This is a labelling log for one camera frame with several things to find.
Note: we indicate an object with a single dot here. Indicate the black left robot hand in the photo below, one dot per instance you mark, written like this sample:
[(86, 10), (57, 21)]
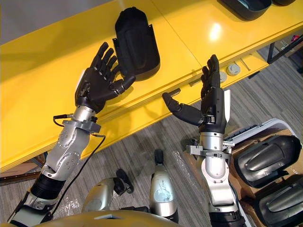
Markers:
[(94, 87)]

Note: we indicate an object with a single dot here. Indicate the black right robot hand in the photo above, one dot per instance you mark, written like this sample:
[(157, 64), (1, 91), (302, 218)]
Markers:
[(210, 104)]

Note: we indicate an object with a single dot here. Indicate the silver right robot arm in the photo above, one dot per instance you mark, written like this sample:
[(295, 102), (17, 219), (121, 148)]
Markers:
[(216, 170)]

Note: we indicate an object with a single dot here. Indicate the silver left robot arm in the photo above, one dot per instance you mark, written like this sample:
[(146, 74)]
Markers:
[(64, 151)]

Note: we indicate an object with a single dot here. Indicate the yellow shelf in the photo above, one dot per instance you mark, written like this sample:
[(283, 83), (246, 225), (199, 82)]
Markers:
[(118, 59)]

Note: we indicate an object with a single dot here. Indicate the round grey floor socket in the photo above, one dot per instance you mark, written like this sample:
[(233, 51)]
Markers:
[(233, 69)]

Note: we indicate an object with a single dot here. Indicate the black plastic housing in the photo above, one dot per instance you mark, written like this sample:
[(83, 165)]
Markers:
[(285, 2), (262, 160), (248, 7), (136, 45), (279, 203)]

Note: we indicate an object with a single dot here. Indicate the cardboard box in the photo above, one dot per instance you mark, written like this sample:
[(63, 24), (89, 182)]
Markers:
[(241, 179)]

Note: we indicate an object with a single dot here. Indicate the silver right robot leg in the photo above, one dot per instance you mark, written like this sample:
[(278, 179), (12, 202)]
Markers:
[(163, 186)]

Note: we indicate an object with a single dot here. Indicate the silver robot leg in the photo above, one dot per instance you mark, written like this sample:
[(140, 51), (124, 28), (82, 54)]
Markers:
[(163, 186), (106, 191)]

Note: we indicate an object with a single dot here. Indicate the silver left robot leg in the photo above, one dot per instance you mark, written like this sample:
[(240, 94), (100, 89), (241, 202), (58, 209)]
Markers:
[(106, 191)]

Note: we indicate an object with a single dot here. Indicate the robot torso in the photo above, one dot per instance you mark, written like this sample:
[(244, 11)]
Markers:
[(94, 218)]

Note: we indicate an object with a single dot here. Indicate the black metal frame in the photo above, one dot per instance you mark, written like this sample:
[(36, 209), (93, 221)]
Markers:
[(281, 50)]

